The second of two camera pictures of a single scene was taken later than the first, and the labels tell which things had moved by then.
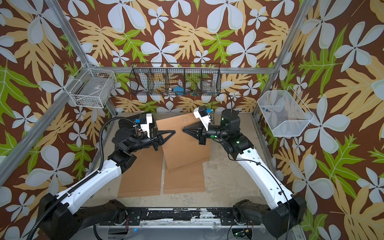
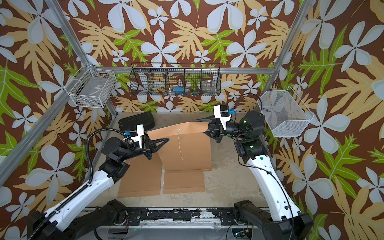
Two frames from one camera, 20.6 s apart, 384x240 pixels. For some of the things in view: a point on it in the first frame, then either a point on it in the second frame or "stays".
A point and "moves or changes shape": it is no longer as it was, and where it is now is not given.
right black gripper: x=195 y=131 to x=217 y=136
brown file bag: x=144 y=176 stays
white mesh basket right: x=284 y=113 stays
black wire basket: x=175 y=79 stays
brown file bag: x=182 y=149 moves or changes shape
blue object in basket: x=179 y=90 stays
